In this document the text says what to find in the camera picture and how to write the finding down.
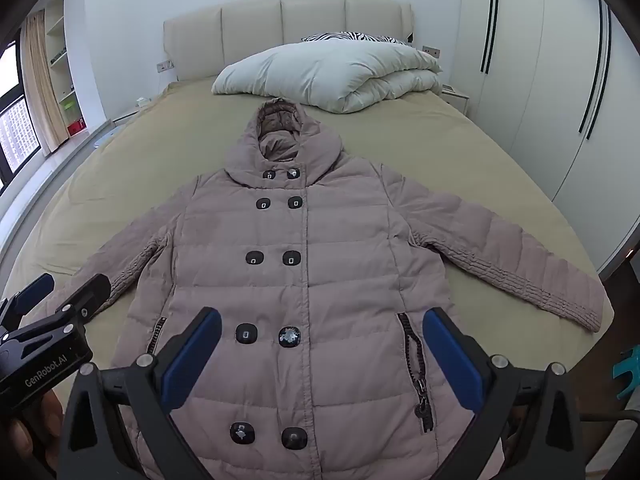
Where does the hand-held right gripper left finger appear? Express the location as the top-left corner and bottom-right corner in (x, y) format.
(59, 307), (223, 480)

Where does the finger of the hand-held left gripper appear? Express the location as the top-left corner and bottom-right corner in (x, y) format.
(47, 274), (112, 320)
(0, 273), (55, 332)

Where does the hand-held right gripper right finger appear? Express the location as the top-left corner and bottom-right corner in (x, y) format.
(422, 307), (586, 480)

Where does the mauve hooded puffer jacket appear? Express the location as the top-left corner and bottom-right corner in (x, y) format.
(37, 99), (606, 480)

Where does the person's left hand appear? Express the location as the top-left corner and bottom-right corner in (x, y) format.
(0, 390), (66, 468)

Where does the black framed window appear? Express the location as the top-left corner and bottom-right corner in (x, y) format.
(0, 45), (42, 186)

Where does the teal plastic stool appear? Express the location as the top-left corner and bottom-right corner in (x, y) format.
(612, 345), (640, 401)

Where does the bed with tan sheet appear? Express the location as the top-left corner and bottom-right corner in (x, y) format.
(0, 80), (617, 480)

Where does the beige curtain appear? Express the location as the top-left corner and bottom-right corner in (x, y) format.
(19, 12), (68, 148)

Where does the white bedside table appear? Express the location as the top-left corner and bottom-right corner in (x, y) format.
(442, 84), (470, 116)

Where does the white wardrobe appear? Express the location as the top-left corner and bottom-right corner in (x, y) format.
(460, 0), (640, 281)

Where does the beige padded headboard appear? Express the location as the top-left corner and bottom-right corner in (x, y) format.
(163, 0), (413, 83)

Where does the white folded duvet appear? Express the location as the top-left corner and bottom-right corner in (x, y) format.
(211, 39), (444, 115)

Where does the zebra striped pillow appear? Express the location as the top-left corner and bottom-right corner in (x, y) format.
(301, 32), (416, 47)

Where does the white wall shelf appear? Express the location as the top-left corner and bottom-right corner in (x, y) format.
(45, 0), (86, 136)

